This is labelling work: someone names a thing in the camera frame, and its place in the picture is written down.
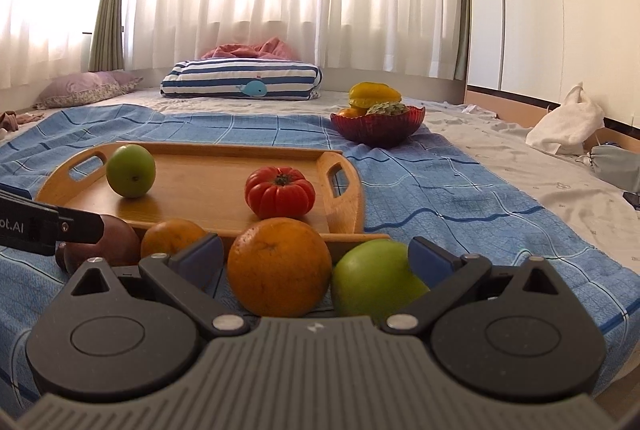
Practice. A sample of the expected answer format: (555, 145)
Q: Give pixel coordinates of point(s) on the small green apple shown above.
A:
(131, 170)

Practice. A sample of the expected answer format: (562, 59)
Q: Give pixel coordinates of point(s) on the purple floral pillow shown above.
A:
(85, 88)

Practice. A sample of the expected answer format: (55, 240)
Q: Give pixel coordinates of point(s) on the striped whale pillow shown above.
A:
(240, 80)

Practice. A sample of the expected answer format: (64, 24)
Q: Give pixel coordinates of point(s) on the white plastic bag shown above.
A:
(565, 123)

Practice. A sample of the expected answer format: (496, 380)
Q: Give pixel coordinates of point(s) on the dark purple round fruit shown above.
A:
(107, 244)

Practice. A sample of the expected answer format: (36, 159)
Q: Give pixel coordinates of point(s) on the blue checked blanket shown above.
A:
(450, 190)

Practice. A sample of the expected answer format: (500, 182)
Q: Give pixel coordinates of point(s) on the red jujube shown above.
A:
(60, 256)

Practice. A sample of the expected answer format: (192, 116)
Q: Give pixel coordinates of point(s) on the red glass bowl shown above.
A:
(377, 125)

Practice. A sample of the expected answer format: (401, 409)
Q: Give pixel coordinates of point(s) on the large green apple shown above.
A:
(372, 282)

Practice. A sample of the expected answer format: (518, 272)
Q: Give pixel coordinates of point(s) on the yellow starfruit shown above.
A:
(374, 94)

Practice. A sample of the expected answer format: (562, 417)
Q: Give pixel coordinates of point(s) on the grey cloth bag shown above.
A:
(617, 163)

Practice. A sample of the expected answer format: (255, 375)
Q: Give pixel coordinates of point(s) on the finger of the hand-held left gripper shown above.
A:
(82, 226)

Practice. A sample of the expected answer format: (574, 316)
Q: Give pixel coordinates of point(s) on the brown crumpled cloth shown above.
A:
(11, 120)

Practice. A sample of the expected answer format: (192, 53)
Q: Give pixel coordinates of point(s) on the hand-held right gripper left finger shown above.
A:
(200, 256)

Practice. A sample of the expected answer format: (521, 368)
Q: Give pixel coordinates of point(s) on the small orange fruit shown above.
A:
(350, 112)

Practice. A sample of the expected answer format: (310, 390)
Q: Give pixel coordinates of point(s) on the red ribbed tomato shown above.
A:
(280, 193)

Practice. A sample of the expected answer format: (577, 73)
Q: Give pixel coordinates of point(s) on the orange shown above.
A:
(279, 267)
(171, 237)

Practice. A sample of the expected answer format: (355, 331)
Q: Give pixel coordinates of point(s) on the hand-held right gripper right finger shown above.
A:
(429, 260)

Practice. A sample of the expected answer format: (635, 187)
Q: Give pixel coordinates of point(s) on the white wardrobe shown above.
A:
(560, 0)

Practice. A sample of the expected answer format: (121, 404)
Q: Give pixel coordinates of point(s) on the green custard apple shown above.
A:
(386, 108)

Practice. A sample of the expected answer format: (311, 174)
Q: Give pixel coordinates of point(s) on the pink crumpled blanket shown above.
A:
(255, 50)

